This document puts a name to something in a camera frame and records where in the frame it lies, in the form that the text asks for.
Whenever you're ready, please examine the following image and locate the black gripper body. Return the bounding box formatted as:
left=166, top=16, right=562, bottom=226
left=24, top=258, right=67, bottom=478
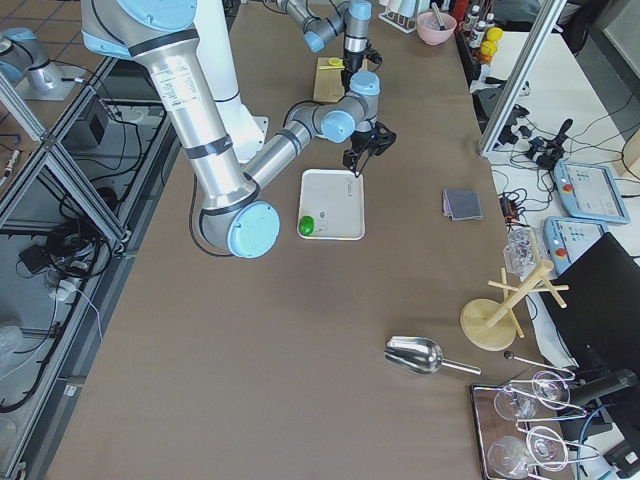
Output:
left=349, top=121, right=397, bottom=158
left=341, top=48, right=383, bottom=83

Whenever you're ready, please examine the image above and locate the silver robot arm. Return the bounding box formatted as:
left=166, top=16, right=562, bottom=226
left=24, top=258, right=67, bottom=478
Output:
left=81, top=1, right=396, bottom=258
left=276, top=0, right=381, bottom=90

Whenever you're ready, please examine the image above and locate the pink bowl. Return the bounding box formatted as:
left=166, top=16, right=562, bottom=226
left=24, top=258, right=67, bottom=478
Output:
left=416, top=11, right=457, bottom=46

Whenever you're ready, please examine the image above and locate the wooden cutting board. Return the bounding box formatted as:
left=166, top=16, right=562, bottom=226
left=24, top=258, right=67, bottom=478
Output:
left=313, top=57, right=348, bottom=104

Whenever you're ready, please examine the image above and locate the white rectangular tray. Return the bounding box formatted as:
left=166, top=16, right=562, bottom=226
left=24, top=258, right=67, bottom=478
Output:
left=298, top=169, right=365, bottom=240

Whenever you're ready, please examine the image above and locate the green lime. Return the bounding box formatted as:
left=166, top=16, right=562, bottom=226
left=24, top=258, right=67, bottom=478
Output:
left=298, top=215, right=315, bottom=237

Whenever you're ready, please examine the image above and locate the grey folded cloth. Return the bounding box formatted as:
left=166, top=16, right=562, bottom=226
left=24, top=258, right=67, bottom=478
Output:
left=442, top=189, right=484, bottom=221

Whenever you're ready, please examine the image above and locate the yellow toy fruit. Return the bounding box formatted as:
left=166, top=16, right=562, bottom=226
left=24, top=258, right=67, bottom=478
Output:
left=480, top=27, right=503, bottom=57

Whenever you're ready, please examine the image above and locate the clear glass container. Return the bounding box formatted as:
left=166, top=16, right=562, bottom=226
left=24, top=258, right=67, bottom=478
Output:
left=503, top=227, right=543, bottom=277

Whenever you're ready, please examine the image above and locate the metal scoop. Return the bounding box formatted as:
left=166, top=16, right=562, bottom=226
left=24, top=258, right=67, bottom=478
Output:
left=384, top=336, right=482, bottom=375

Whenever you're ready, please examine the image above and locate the wooden mug tree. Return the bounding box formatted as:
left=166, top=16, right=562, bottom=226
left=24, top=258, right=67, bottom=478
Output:
left=460, top=231, right=570, bottom=351

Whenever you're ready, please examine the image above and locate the lower teach pendant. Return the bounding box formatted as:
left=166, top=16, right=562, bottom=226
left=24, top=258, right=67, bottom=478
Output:
left=543, top=216, right=609, bottom=274

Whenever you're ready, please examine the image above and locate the teach pendant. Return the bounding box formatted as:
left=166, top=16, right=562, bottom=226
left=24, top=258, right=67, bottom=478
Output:
left=543, top=216, right=609, bottom=274
left=553, top=161, right=631, bottom=224

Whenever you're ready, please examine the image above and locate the upper teach pendant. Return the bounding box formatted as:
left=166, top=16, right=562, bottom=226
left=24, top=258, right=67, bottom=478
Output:
left=553, top=161, right=631, bottom=224

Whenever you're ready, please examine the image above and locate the wine glass rack tray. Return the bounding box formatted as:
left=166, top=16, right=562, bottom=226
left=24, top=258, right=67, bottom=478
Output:
left=469, top=370, right=599, bottom=479

